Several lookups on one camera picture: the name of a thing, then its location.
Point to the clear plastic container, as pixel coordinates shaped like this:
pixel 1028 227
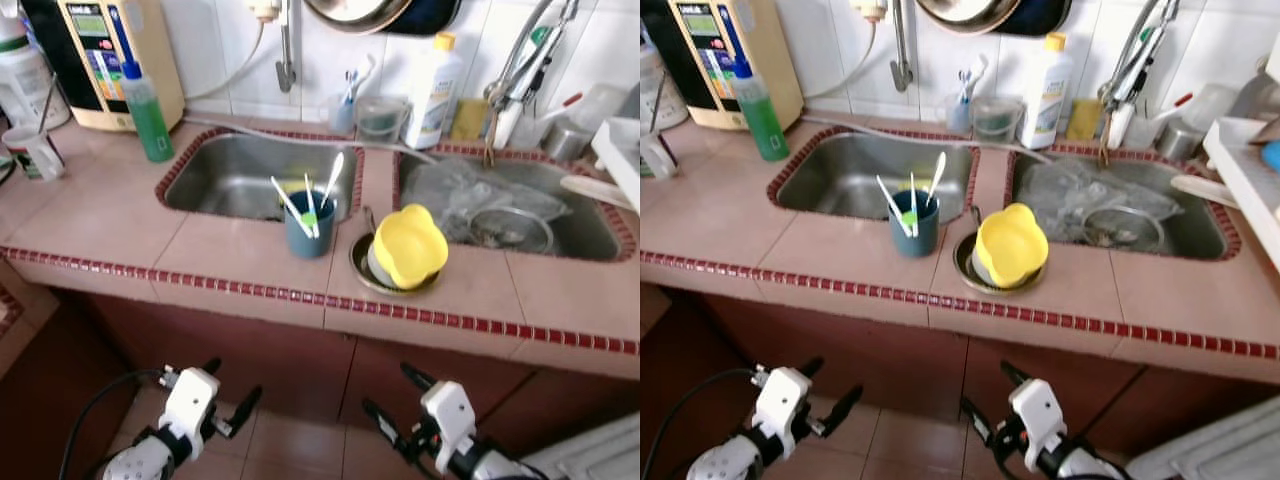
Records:
pixel 605 105
pixel 1212 105

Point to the white utensil green band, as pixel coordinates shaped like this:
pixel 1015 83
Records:
pixel 913 195
pixel 311 200

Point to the white bottle yellow cap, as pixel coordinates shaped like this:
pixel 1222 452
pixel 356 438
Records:
pixel 1047 95
pixel 435 95

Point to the chrome wall spout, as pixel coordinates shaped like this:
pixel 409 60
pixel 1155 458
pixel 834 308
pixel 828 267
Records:
pixel 286 55
pixel 902 55

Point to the blue bowl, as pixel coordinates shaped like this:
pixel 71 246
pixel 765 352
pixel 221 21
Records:
pixel 1272 155

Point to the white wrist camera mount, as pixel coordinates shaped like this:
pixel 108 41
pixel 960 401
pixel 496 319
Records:
pixel 1040 410
pixel 782 400
pixel 450 412
pixel 190 400

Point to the small clear toothbrush cup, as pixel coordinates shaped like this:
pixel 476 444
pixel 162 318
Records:
pixel 342 118
pixel 957 118

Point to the white utensil red tip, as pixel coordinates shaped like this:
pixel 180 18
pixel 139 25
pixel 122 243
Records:
pixel 560 106
pixel 1172 107

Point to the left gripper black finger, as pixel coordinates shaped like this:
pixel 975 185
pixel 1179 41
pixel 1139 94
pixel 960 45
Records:
pixel 247 408
pixel 212 367
pixel 810 368
pixel 842 408

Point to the white plastic jug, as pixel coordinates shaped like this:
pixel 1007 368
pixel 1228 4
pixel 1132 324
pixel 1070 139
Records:
pixel 660 95
pixel 25 85

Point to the metal stirring spoon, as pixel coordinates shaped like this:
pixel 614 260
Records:
pixel 657 110
pixel 46 105

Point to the small steel cup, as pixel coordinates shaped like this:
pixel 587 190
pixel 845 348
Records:
pixel 567 142
pixel 1180 142

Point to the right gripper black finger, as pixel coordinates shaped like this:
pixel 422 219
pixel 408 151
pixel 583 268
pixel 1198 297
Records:
pixel 978 420
pixel 1015 375
pixel 418 376
pixel 382 422

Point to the steel sink basin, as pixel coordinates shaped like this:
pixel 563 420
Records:
pixel 1200 235
pixel 835 175
pixel 585 232
pixel 220 175

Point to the hanging steel pan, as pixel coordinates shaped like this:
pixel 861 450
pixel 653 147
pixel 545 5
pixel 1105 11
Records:
pixel 965 12
pixel 350 12

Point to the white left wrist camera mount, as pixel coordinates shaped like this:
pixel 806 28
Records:
pixel 190 400
pixel 782 400

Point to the white bottle green cap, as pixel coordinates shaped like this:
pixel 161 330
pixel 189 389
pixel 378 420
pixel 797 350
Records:
pixel 508 125
pixel 1120 125

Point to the chrome sink faucet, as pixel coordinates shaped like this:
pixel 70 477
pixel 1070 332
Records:
pixel 525 70
pixel 1135 70

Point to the clear plastic bag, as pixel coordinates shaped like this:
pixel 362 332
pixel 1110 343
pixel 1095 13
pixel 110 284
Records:
pixel 1065 195
pixel 450 195

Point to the green dish soap bottle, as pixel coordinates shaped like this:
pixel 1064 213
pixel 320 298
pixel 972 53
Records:
pixel 150 125
pixel 765 125

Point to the white dish rack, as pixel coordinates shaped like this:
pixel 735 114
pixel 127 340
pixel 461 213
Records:
pixel 1240 165
pixel 618 150

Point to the shallow steel dish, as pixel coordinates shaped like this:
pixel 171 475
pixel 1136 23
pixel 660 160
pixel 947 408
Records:
pixel 358 262
pixel 961 262

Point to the beige water ionizer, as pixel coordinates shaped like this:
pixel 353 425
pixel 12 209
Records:
pixel 155 70
pixel 775 70

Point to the yellow plastic bowl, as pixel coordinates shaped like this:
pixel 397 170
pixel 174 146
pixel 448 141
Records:
pixel 410 250
pixel 1012 250

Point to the hanging dark pan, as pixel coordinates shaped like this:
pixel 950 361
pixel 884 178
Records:
pixel 1045 15
pixel 435 15

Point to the white wall tap fitting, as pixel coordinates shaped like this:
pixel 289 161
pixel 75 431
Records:
pixel 265 8
pixel 872 8

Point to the grey metal pot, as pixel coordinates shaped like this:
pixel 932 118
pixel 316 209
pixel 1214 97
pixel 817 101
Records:
pixel 1258 92

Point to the blue white toothbrush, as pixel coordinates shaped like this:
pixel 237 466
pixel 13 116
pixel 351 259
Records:
pixel 967 88
pixel 352 88

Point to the white printed mug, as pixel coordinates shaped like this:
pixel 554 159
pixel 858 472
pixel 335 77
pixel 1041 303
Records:
pixel 40 155
pixel 655 158

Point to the round steel strainer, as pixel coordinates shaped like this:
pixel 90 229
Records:
pixel 1125 232
pixel 510 230

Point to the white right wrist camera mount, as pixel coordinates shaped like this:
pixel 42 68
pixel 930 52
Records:
pixel 450 412
pixel 1040 410

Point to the dark blue cup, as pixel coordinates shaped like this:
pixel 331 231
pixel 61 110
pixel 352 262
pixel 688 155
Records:
pixel 305 245
pixel 910 243

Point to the white ribbed plastic panel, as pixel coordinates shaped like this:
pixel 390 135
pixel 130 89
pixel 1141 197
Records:
pixel 600 455
pixel 1220 450

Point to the white plastic utensil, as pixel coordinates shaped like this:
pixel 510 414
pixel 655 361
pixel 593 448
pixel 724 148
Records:
pixel 893 203
pixel 290 205

